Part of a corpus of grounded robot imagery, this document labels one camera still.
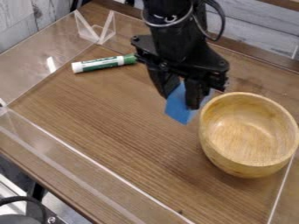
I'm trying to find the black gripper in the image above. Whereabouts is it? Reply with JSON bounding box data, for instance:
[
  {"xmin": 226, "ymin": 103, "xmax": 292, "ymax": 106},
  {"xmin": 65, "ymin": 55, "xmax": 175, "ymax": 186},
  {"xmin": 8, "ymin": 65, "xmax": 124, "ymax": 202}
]
[{"xmin": 131, "ymin": 35, "xmax": 230, "ymax": 110}]

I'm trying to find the blue rectangular block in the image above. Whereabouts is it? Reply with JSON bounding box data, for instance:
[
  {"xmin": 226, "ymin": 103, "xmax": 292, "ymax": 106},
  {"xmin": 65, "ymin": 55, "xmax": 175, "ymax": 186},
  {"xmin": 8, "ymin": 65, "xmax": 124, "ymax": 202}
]
[{"xmin": 164, "ymin": 82, "xmax": 199, "ymax": 125}]

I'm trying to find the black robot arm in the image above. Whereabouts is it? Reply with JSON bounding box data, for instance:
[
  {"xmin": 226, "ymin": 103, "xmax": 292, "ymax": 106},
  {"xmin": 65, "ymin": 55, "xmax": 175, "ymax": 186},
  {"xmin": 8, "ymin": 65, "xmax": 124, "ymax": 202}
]
[{"xmin": 131, "ymin": 0, "xmax": 230, "ymax": 110}]

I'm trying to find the brown wooden bowl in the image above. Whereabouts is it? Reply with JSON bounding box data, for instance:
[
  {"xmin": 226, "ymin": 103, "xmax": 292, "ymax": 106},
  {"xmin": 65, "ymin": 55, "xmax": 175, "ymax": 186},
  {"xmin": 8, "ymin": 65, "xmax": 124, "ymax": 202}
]
[{"xmin": 199, "ymin": 92, "xmax": 299, "ymax": 179}]

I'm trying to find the green and white marker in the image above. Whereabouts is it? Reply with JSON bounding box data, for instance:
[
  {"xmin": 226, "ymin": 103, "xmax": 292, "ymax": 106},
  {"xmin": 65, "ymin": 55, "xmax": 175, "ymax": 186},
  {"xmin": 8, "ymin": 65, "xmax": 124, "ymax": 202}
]
[{"xmin": 71, "ymin": 54, "xmax": 136, "ymax": 74}]

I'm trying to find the black table leg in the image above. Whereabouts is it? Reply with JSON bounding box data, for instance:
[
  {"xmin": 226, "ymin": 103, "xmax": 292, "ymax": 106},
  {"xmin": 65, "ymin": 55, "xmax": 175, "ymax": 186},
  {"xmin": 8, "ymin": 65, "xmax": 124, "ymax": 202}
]
[{"xmin": 31, "ymin": 183, "xmax": 47, "ymax": 201}]

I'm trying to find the clear acrylic tray wall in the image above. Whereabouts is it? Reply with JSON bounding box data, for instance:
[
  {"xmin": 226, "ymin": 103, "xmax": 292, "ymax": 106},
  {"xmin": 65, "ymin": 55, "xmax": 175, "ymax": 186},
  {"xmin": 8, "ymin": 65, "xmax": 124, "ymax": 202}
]
[{"xmin": 0, "ymin": 4, "xmax": 299, "ymax": 224}]

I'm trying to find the black cable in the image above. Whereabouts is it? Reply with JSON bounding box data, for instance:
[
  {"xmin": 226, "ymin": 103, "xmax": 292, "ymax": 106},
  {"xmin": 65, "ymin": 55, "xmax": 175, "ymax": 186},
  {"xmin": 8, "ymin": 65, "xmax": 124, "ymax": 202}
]
[{"xmin": 0, "ymin": 195, "xmax": 48, "ymax": 224}]

